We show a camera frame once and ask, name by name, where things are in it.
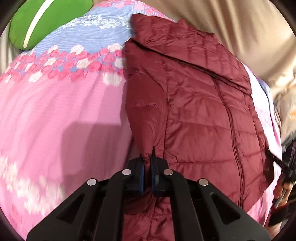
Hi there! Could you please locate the maroon puffer jacket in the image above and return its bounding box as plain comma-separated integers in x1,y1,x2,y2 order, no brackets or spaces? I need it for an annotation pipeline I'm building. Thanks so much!
122,13,275,241

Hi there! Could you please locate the person's right hand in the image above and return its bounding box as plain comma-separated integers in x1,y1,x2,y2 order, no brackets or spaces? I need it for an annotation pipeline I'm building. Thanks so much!
273,175,295,208

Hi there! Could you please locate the green plush pillow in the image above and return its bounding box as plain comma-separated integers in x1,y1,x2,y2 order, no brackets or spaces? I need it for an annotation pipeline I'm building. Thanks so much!
9,0,93,50

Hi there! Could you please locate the pink floral bed sheet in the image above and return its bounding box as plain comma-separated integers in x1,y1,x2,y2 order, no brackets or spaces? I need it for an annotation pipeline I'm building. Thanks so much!
0,0,284,239

